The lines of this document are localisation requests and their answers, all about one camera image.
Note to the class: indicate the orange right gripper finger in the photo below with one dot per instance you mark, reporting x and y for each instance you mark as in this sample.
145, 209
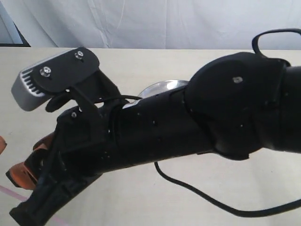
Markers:
25, 174
49, 196

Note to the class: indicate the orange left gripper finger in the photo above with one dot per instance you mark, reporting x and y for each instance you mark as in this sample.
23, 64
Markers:
3, 144

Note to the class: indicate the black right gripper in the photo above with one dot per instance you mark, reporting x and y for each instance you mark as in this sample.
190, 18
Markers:
90, 141

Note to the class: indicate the pink straw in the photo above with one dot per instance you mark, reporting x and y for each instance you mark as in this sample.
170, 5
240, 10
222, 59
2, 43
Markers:
55, 219

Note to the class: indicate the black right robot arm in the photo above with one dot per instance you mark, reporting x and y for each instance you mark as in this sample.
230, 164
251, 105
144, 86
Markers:
232, 106

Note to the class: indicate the round stainless steel plate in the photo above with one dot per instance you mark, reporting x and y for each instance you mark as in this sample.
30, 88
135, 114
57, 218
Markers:
161, 86

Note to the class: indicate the white backdrop sheet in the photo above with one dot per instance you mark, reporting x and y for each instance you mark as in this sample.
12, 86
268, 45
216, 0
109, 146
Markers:
153, 24

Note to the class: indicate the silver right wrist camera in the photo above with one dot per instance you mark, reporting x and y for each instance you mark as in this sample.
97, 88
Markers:
43, 80

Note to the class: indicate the dark frame at left edge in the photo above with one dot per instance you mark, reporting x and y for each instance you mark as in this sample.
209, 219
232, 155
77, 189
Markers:
10, 36

